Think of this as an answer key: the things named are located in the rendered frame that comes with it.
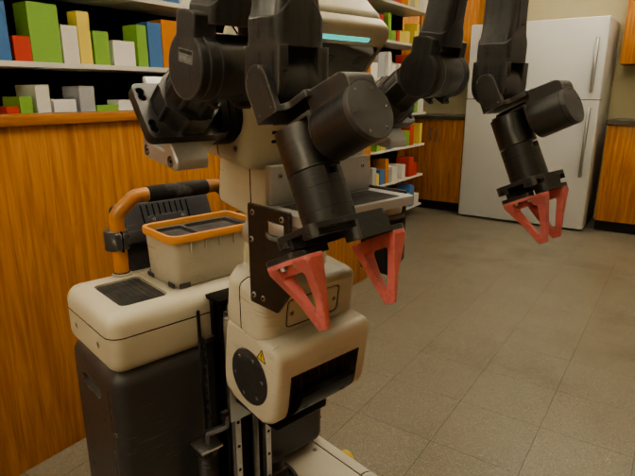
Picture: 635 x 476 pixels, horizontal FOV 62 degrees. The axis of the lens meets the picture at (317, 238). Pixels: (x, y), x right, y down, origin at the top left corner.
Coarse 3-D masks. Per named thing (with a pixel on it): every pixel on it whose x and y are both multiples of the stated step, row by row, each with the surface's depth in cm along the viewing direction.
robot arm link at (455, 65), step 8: (448, 56) 89; (456, 56) 91; (448, 64) 88; (456, 64) 89; (448, 72) 88; (456, 72) 89; (448, 80) 88; (456, 80) 90; (448, 88) 90; (456, 88) 91; (440, 96) 92; (448, 96) 93
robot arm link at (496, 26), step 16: (496, 0) 78; (512, 0) 77; (528, 0) 79; (496, 16) 79; (512, 16) 77; (496, 32) 79; (512, 32) 78; (480, 48) 81; (496, 48) 79; (512, 48) 78; (480, 64) 81; (496, 64) 79; (512, 64) 83; (512, 80) 80; (512, 96) 82
